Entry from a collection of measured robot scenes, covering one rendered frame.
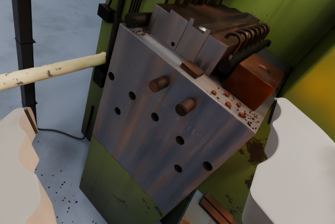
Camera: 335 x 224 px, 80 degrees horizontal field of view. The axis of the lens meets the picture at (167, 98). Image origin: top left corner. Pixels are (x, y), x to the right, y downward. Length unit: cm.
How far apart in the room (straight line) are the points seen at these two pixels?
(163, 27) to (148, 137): 29
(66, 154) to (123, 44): 91
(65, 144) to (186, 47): 103
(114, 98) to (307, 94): 50
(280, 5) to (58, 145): 126
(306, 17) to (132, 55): 62
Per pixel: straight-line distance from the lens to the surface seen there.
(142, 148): 61
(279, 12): 89
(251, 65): 46
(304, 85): 57
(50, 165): 127
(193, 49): 47
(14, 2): 89
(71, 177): 124
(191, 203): 57
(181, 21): 48
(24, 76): 74
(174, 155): 54
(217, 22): 58
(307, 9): 88
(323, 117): 60
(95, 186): 103
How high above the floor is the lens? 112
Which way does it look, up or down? 38 degrees down
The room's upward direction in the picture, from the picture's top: 28 degrees clockwise
